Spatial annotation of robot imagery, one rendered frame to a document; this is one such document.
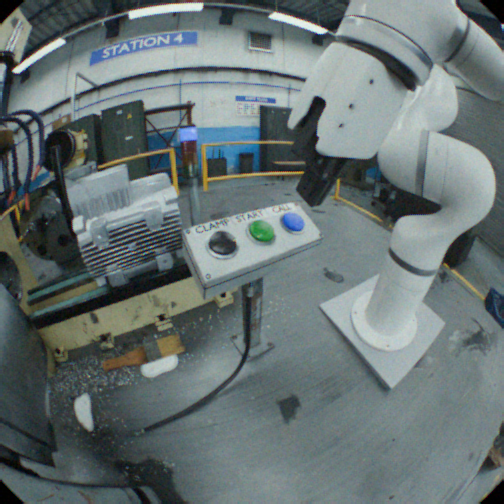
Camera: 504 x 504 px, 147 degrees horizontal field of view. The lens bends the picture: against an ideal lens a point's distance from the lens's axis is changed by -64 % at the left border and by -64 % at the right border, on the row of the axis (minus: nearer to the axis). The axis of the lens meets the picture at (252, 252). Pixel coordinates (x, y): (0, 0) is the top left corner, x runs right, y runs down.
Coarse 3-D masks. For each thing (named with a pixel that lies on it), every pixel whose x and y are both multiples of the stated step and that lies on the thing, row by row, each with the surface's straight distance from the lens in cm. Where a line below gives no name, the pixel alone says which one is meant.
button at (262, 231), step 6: (258, 222) 24; (264, 222) 25; (252, 228) 24; (258, 228) 24; (264, 228) 24; (270, 228) 24; (252, 234) 23; (258, 234) 23; (264, 234) 23; (270, 234) 24; (258, 240) 23; (264, 240) 23; (270, 240) 24
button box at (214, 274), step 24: (240, 216) 25; (264, 216) 26; (192, 240) 22; (240, 240) 23; (288, 240) 25; (312, 240) 27; (192, 264) 23; (216, 264) 21; (240, 264) 21; (264, 264) 23; (288, 264) 29; (216, 288) 22
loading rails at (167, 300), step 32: (32, 288) 69; (64, 288) 59; (96, 288) 57; (128, 288) 44; (160, 288) 45; (192, 288) 48; (32, 320) 57; (64, 320) 52; (96, 320) 51; (128, 320) 50; (160, 320) 49; (64, 352) 59
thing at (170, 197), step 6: (168, 192) 37; (174, 192) 37; (168, 198) 37; (174, 198) 37; (168, 204) 38; (78, 222) 38; (84, 222) 39; (78, 228) 38; (84, 228) 38; (78, 234) 40; (174, 252) 44; (180, 252) 42; (180, 258) 42; (102, 282) 43; (108, 282) 44
